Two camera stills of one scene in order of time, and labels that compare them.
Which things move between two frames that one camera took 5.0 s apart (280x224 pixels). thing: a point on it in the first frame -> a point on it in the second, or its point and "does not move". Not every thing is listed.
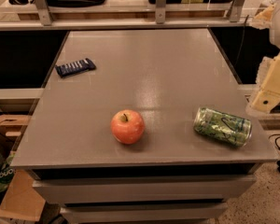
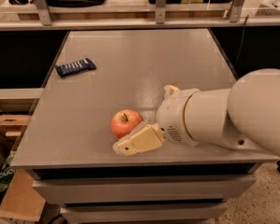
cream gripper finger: x=273 y=82 -> x=146 y=138
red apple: x=127 y=126 does not move
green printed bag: x=2 y=175 does not move
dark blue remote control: x=75 y=67 does not move
